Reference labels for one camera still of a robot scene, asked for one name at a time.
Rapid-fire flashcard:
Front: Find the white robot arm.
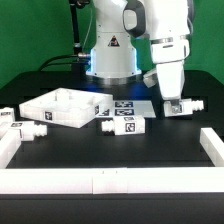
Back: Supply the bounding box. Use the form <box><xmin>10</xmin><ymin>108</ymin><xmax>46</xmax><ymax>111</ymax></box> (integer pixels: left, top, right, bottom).
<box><xmin>86</xmin><ymin>0</ymin><xmax>194</xmax><ymax>116</ymax></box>

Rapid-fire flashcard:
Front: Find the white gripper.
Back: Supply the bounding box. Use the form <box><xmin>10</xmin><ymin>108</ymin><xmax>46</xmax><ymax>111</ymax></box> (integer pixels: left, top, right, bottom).
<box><xmin>143</xmin><ymin>35</ymin><xmax>190</xmax><ymax>114</ymax></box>

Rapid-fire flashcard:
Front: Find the white marker sheet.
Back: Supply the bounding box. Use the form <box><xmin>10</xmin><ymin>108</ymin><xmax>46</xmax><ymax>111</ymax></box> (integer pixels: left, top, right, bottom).
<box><xmin>97</xmin><ymin>100</ymin><xmax>156</xmax><ymax>118</ymax></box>

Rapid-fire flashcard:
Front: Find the black cable at base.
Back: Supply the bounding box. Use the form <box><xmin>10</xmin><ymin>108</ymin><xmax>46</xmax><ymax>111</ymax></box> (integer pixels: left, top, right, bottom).
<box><xmin>38</xmin><ymin>53</ymin><xmax>92</xmax><ymax>72</ymax></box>

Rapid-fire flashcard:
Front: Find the black vertical pole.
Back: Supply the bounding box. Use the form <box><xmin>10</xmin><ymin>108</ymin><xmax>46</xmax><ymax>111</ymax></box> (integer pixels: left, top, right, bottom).
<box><xmin>69</xmin><ymin>0</ymin><xmax>83</xmax><ymax>74</ymax></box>

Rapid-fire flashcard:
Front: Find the white U-shaped fence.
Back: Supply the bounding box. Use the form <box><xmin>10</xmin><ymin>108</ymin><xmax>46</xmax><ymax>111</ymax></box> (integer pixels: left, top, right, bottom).
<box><xmin>0</xmin><ymin>128</ymin><xmax>224</xmax><ymax>194</ymax></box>

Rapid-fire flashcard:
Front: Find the white square table top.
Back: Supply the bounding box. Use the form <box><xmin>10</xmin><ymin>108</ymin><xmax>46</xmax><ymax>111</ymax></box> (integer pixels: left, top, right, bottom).
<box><xmin>19</xmin><ymin>88</ymin><xmax>113</xmax><ymax>128</ymax></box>

